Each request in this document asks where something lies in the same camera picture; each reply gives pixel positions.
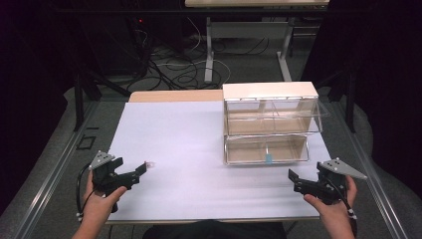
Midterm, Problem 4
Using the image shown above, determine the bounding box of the black device with red light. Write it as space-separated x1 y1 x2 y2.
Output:
127 16 150 78

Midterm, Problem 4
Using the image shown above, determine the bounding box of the white table sheet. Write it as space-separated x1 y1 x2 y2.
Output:
106 101 332 223

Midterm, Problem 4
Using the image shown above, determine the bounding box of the person's dark lap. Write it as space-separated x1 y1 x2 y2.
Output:
141 219 289 239

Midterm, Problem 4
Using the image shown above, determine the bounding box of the clear small cabinet drawer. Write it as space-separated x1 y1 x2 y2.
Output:
223 134 311 166

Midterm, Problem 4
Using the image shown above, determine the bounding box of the wooden table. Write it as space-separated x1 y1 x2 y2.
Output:
105 89 332 225

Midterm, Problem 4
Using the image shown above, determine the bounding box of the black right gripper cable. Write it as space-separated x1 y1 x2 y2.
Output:
326 177 358 237

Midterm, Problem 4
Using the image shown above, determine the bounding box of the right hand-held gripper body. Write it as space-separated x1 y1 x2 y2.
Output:
293 157 368 206

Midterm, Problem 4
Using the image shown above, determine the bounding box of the person's right hand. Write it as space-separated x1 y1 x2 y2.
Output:
303 174 358 231

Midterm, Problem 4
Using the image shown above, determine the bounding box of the aluminium floor rail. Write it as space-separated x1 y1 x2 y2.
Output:
12 101 102 239
329 101 401 239

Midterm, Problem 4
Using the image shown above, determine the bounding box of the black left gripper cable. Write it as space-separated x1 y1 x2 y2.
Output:
75 161 98 223

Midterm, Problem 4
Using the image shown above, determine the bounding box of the person's left hand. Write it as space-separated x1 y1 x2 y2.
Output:
81 171 128 233

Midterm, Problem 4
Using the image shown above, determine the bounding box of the tangle of floor cables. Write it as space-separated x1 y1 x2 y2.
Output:
130 16 272 92

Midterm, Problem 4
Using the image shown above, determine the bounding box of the clear large cabinet drawer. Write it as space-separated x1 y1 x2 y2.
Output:
224 98 330 135

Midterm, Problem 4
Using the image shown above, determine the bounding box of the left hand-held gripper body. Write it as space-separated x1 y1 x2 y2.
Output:
88 150 140 214

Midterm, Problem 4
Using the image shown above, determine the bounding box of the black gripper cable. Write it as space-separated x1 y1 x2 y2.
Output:
326 177 358 237
75 161 98 223

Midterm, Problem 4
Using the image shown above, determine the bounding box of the white desk with metal legs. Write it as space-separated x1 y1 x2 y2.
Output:
184 0 330 84

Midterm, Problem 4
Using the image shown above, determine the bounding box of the white-topped clear drawer cabinet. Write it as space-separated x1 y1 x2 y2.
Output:
221 81 330 166

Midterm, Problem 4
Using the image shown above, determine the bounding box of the black metal stand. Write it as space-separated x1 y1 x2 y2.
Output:
313 66 358 134
73 68 132 132

